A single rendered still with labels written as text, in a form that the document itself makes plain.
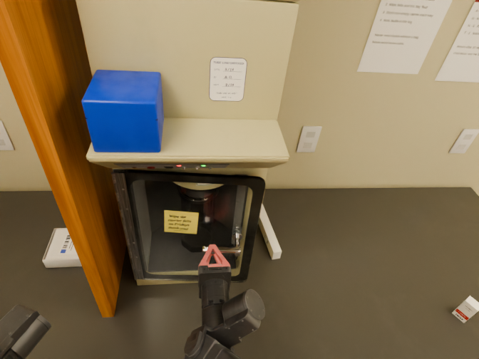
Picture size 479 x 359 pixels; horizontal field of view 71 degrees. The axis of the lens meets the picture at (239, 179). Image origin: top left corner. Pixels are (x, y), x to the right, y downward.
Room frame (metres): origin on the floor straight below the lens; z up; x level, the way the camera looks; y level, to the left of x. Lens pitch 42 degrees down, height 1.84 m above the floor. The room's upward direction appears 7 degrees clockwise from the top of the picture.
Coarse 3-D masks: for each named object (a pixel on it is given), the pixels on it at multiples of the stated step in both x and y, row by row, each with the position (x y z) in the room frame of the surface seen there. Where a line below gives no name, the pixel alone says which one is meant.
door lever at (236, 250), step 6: (234, 234) 0.50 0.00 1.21; (240, 234) 0.51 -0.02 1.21; (204, 246) 0.46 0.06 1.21; (222, 246) 0.47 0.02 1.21; (228, 246) 0.47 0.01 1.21; (234, 246) 0.47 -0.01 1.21; (204, 252) 0.45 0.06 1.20; (222, 252) 0.45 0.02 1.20; (228, 252) 0.46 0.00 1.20; (234, 252) 0.46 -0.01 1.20; (240, 252) 0.46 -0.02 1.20
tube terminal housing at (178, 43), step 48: (96, 0) 0.50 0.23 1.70; (144, 0) 0.51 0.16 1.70; (192, 0) 0.52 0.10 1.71; (240, 0) 0.54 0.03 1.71; (96, 48) 0.49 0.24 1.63; (144, 48) 0.51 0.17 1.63; (192, 48) 0.52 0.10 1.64; (240, 48) 0.54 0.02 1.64; (288, 48) 0.55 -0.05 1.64; (192, 96) 0.52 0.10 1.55
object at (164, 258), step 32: (128, 192) 0.48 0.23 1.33; (160, 192) 0.49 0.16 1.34; (192, 192) 0.50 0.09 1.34; (224, 192) 0.50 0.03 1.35; (256, 192) 0.51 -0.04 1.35; (160, 224) 0.49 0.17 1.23; (224, 224) 0.50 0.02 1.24; (256, 224) 0.51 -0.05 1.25; (160, 256) 0.49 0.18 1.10; (192, 256) 0.50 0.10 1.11; (224, 256) 0.51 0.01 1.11
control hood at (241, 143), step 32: (192, 128) 0.49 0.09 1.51; (224, 128) 0.50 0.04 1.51; (256, 128) 0.51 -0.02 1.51; (96, 160) 0.38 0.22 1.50; (128, 160) 0.39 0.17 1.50; (160, 160) 0.40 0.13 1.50; (192, 160) 0.41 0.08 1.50; (224, 160) 0.42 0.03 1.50; (256, 160) 0.43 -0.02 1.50; (288, 160) 0.44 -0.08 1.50
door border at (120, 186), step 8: (120, 176) 0.48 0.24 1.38; (120, 184) 0.48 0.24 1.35; (120, 192) 0.48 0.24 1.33; (120, 200) 0.48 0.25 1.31; (128, 200) 0.48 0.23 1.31; (120, 208) 0.48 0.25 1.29; (128, 208) 0.48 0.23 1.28; (128, 216) 0.48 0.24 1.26; (128, 224) 0.48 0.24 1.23; (128, 232) 0.48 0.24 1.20; (136, 240) 0.48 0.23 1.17; (128, 248) 0.48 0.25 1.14; (136, 248) 0.48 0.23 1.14; (136, 256) 0.48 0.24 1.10; (136, 264) 0.48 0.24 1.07; (136, 272) 0.48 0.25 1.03
